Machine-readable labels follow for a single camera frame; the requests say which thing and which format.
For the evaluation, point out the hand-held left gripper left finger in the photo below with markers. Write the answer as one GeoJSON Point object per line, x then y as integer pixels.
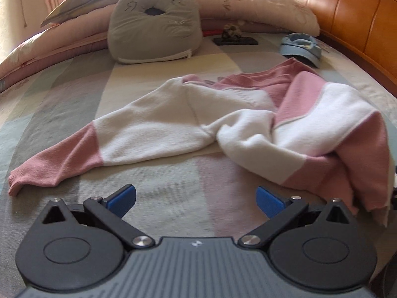
{"type": "Point", "coordinates": [124, 197]}

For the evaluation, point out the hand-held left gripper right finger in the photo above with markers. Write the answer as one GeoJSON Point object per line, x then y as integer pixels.
{"type": "Point", "coordinates": [269, 201]}

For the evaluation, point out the pink and white knit sweater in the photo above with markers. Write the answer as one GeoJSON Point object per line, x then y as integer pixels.
{"type": "Point", "coordinates": [173, 124]}

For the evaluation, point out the blue baseball cap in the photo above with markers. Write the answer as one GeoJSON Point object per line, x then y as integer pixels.
{"type": "Point", "coordinates": [299, 48]}

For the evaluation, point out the black smartphone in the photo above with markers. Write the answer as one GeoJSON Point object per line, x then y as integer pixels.
{"type": "Point", "coordinates": [235, 41]}

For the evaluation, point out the pink folded quilt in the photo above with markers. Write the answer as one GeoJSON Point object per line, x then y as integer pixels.
{"type": "Point", "coordinates": [62, 40]}

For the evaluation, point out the grey cat face cushion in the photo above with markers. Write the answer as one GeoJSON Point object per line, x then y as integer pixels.
{"type": "Point", "coordinates": [155, 28]}

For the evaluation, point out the grey flower hair scrunchie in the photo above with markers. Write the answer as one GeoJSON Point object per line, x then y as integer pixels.
{"type": "Point", "coordinates": [231, 30]}

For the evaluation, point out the red cloth strip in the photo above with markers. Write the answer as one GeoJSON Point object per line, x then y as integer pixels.
{"type": "Point", "coordinates": [212, 33]}

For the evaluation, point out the wooden headboard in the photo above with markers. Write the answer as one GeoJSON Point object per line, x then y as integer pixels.
{"type": "Point", "coordinates": [356, 21]}

